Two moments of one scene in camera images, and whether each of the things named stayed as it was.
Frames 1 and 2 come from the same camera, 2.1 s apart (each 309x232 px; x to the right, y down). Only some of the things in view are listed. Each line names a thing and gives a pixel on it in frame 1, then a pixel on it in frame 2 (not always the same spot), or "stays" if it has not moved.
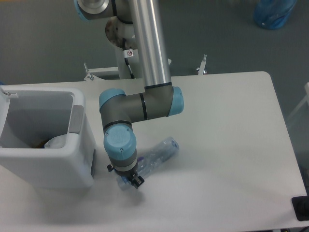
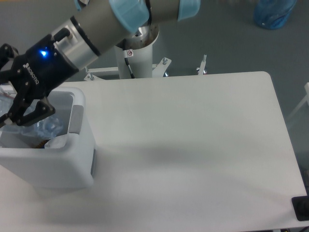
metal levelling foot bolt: [201, 69] stays
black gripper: [136, 181] -> [39, 71]
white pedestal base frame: [91, 77] stays
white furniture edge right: [305, 98] stays
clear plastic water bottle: [149, 161] -> [47, 128]
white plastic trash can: [28, 114] stays
